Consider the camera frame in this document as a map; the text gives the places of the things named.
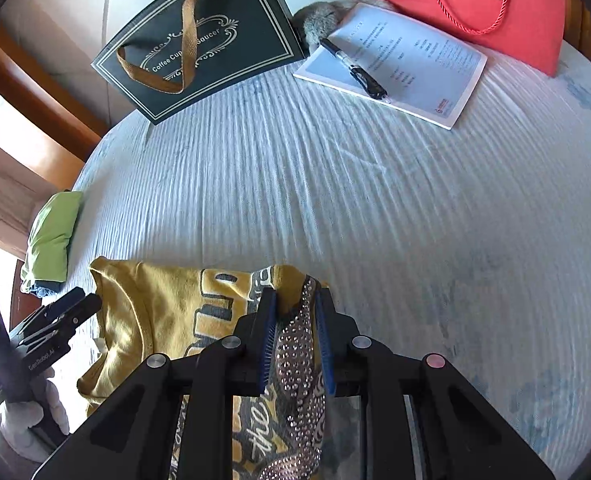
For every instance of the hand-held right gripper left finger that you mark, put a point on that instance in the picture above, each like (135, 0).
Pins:
(268, 345)

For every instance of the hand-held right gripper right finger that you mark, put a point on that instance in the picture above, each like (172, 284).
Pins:
(325, 350)

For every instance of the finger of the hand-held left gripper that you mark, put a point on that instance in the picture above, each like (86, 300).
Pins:
(67, 300)
(77, 312)

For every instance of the mustard yellow t-shirt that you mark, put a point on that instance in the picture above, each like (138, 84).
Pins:
(145, 310)

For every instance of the person's left hand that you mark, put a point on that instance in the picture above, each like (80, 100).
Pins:
(22, 420)

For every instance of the folded blue denim garment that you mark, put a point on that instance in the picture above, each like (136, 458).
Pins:
(40, 288)

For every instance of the folded green cloth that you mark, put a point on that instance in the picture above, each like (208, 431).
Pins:
(50, 240)

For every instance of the pale pink curtain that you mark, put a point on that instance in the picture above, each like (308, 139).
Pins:
(10, 195)

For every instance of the black pen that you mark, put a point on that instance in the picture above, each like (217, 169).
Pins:
(355, 70)

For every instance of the white printed paper booklet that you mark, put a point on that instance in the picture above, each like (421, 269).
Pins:
(425, 70)

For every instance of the grey furry toy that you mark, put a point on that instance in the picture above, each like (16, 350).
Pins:
(315, 20)

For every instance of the black paper gift bag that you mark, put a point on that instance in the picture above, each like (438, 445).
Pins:
(255, 5)

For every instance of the red paper gift bag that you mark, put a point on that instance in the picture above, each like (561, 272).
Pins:
(535, 25)

